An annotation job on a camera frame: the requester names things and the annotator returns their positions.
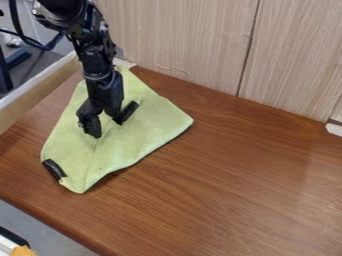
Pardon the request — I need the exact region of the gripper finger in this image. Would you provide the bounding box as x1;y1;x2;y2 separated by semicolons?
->
112;100;141;126
77;113;103;139

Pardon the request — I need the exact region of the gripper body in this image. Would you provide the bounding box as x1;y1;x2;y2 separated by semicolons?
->
74;70;126;119

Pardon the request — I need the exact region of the green cloth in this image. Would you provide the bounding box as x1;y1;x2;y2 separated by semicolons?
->
40;65;196;195

